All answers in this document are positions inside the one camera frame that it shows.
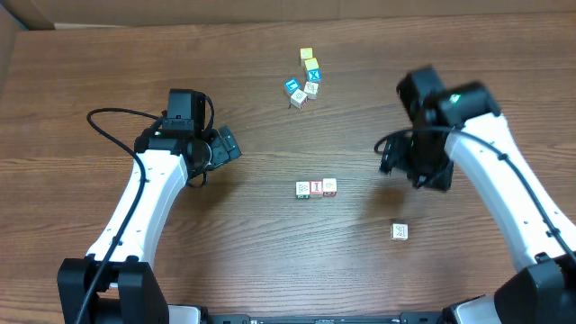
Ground white green block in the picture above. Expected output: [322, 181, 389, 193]
[391, 223, 409, 240]
[295, 181, 311, 199]

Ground red circle block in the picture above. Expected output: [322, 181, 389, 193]
[322, 178, 338, 196]

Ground red I block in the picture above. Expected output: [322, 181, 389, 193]
[310, 180, 324, 198]

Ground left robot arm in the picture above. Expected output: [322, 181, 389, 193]
[57, 89, 241, 324]

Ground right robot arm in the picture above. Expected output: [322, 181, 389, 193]
[374, 66, 575, 324]

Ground white block centre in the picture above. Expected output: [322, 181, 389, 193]
[290, 89, 308, 109]

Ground blue picture block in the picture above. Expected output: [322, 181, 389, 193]
[283, 77, 301, 96]

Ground white block right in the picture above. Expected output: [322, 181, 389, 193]
[302, 81, 320, 100]

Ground blue X block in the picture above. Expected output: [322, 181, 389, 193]
[307, 68, 322, 84]

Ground yellow block near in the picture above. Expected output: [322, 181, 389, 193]
[304, 58, 320, 71]

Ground yellow block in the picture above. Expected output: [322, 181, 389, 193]
[304, 58, 320, 71]
[300, 48, 313, 66]

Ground yellow block far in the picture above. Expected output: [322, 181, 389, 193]
[300, 48, 313, 66]

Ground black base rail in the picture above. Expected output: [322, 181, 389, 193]
[200, 311, 444, 324]

